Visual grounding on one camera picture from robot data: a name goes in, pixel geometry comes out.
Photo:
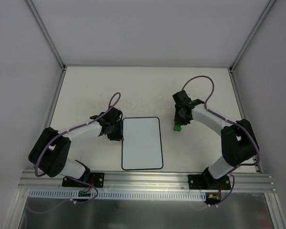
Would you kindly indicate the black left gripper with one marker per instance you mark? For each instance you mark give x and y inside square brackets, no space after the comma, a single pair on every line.
[117,132]

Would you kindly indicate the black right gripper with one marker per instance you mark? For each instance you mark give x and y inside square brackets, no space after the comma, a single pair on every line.
[180,118]

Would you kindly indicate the green whiteboard eraser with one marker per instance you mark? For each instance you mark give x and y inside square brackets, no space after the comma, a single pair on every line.
[177,127]

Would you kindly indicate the small black-framed whiteboard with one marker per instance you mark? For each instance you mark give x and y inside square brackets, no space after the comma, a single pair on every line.
[142,144]

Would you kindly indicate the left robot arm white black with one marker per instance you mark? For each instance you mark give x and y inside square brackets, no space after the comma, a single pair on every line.
[50,152]

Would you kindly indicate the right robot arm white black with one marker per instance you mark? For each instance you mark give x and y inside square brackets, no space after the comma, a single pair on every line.
[238,142]

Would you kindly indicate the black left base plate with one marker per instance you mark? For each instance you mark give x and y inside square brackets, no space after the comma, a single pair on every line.
[94,178]

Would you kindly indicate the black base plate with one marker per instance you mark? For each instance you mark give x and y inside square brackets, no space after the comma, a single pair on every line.
[94,178]
[196,182]

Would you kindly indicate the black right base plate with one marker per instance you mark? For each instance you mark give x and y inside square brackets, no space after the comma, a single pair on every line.
[196,182]

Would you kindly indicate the aluminium mounting rail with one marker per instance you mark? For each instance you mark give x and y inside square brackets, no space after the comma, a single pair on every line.
[155,181]

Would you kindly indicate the white slotted cable duct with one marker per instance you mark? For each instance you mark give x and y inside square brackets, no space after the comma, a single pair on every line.
[118,194]

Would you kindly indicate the right aluminium frame post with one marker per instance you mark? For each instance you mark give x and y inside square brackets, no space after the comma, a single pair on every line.
[261,18]

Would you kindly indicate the aluminium frame post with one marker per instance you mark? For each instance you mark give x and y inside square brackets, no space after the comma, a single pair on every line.
[45,33]
[261,18]

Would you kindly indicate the left aluminium frame post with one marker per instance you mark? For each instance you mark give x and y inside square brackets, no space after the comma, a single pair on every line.
[45,33]

